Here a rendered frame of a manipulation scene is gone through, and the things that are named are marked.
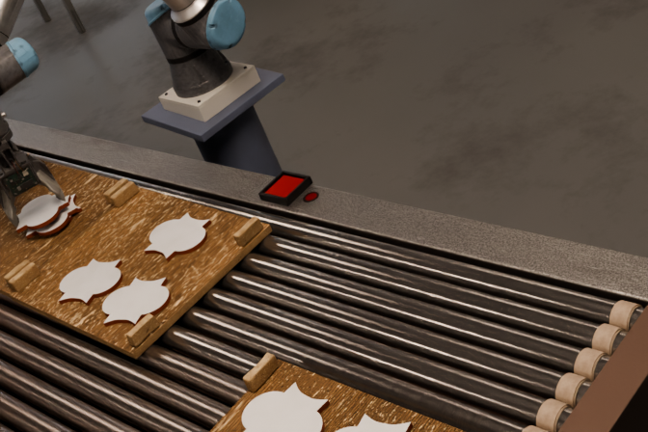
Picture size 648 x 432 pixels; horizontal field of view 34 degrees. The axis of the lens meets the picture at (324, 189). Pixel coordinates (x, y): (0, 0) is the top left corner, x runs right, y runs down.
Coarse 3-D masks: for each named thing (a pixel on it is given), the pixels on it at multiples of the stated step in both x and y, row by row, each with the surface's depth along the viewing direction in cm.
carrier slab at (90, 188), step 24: (48, 168) 246; (24, 192) 240; (48, 192) 236; (72, 192) 232; (96, 192) 228; (0, 216) 234; (96, 216) 220; (0, 240) 226; (24, 240) 222; (48, 240) 219; (72, 240) 216; (0, 264) 217; (0, 288) 210
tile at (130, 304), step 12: (120, 288) 193; (132, 288) 192; (144, 288) 191; (156, 288) 189; (108, 300) 192; (120, 300) 190; (132, 300) 189; (144, 300) 188; (156, 300) 187; (168, 300) 186; (108, 312) 188; (120, 312) 187; (132, 312) 186; (144, 312) 185; (156, 312) 185; (108, 324) 187; (132, 324) 185
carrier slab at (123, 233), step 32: (96, 224) 217; (128, 224) 213; (160, 224) 209; (224, 224) 201; (64, 256) 211; (96, 256) 207; (128, 256) 203; (160, 256) 199; (192, 256) 196; (224, 256) 192; (32, 288) 206; (192, 288) 187; (64, 320) 193; (96, 320) 190; (160, 320) 183; (128, 352) 179
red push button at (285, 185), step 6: (282, 180) 208; (288, 180) 207; (294, 180) 206; (300, 180) 205; (276, 186) 207; (282, 186) 206; (288, 186) 205; (294, 186) 204; (270, 192) 206; (276, 192) 205; (282, 192) 204; (288, 192) 204
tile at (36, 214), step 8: (32, 200) 228; (40, 200) 226; (48, 200) 225; (56, 200) 223; (24, 208) 226; (32, 208) 224; (40, 208) 222; (48, 208) 221; (56, 208) 220; (24, 216) 222; (32, 216) 221; (40, 216) 219; (48, 216) 218; (56, 216) 218; (24, 224) 219; (32, 224) 218; (40, 224) 216
